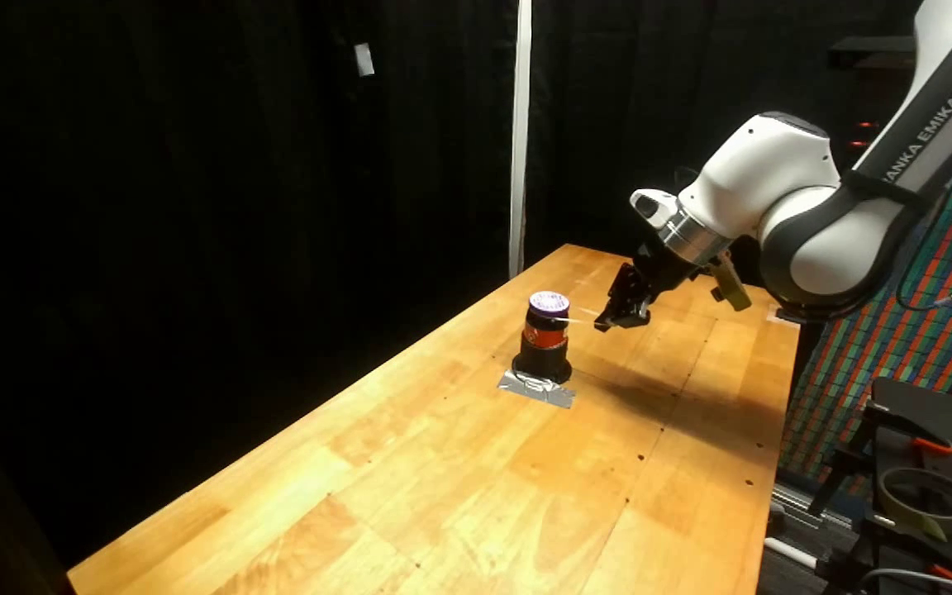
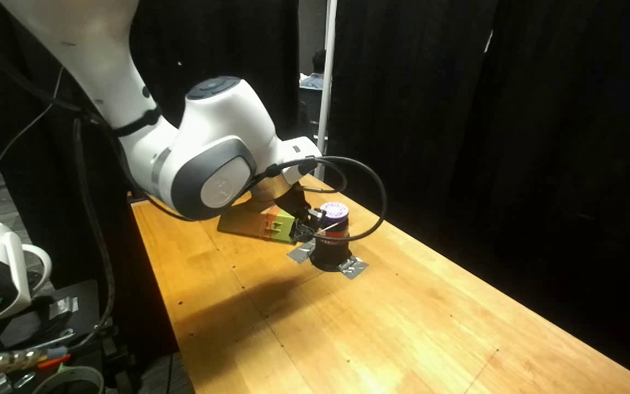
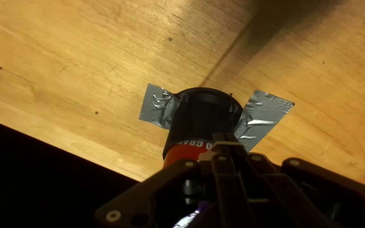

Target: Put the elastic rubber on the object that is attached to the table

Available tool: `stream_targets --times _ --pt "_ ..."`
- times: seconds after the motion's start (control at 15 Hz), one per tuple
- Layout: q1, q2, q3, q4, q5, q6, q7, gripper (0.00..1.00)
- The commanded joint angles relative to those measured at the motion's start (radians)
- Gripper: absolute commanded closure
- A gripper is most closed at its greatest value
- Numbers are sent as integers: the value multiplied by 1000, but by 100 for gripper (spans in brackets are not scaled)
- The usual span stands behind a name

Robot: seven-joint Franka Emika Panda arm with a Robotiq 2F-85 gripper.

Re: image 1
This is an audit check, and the silver duct tape strip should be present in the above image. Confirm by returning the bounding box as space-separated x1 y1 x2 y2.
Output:
497 368 578 410

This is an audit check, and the grey tape roll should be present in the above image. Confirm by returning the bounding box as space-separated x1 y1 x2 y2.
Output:
876 467 952 543

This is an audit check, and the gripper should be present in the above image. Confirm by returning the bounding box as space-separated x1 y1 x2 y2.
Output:
594 238 698 333

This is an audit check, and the dark shelf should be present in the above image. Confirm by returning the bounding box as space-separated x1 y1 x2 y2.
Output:
826 35 916 72

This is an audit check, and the colourful striped patterned cloth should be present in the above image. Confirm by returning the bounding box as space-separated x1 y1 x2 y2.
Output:
777 126 952 498

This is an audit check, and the white vertical pole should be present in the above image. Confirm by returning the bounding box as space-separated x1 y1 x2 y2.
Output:
508 0 534 279

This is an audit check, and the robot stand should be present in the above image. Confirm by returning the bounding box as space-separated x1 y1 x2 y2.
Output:
769 376 952 595

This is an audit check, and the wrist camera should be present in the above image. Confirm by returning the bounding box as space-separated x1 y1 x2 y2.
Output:
707 251 752 313

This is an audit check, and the black curtain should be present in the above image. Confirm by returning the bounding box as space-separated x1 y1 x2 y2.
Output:
0 0 923 579

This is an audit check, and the black bottle with purple lid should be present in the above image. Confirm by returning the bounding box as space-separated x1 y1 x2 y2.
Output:
512 290 574 385

